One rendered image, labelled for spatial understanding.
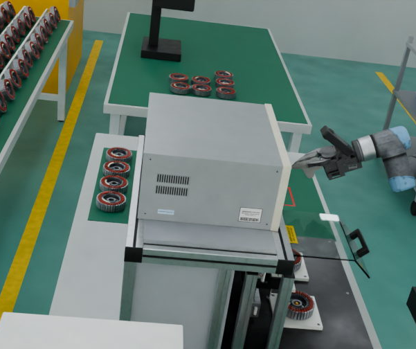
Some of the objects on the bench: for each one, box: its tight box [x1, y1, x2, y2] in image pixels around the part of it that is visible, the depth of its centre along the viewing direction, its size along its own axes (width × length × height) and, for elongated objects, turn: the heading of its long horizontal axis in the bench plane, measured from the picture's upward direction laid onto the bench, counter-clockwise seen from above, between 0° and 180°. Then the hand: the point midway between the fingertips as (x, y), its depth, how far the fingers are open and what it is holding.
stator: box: [286, 290, 315, 320], centre depth 207 cm, size 11×11×4 cm
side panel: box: [119, 262, 231, 349], centre depth 180 cm, size 28×3×32 cm, turn 79°
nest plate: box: [294, 257, 309, 281], centre depth 229 cm, size 15×15×1 cm
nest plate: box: [269, 293, 323, 330], centre depth 208 cm, size 15×15×1 cm
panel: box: [217, 270, 235, 349], centre depth 209 cm, size 1×66×30 cm, turn 169°
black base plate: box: [221, 257, 374, 349], centre depth 219 cm, size 47×64×2 cm
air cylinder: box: [250, 289, 261, 317], centre depth 205 cm, size 5×8×6 cm
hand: (295, 164), depth 207 cm, fingers closed
